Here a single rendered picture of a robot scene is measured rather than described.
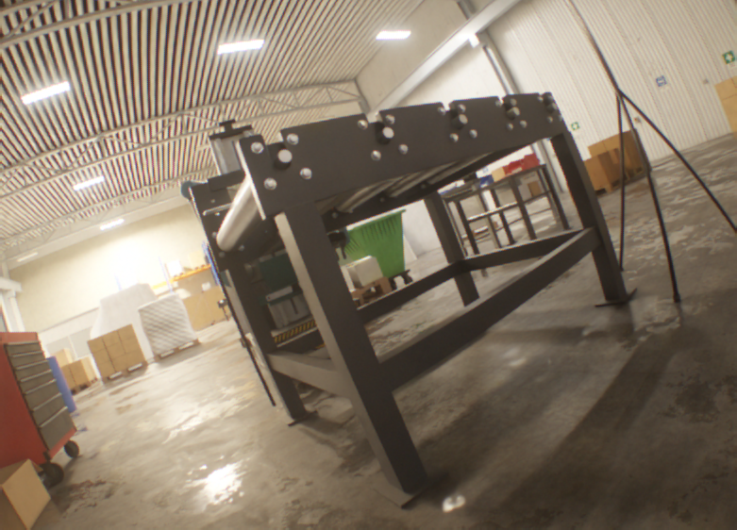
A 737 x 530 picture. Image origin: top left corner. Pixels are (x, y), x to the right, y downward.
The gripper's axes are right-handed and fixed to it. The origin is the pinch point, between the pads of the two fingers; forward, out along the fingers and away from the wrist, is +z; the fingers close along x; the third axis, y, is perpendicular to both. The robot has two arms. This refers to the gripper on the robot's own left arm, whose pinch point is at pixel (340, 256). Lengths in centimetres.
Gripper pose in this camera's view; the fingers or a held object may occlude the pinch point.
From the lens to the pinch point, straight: 216.9
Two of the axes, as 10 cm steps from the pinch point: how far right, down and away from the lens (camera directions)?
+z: 3.5, 8.4, -4.1
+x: 9.3, -2.5, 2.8
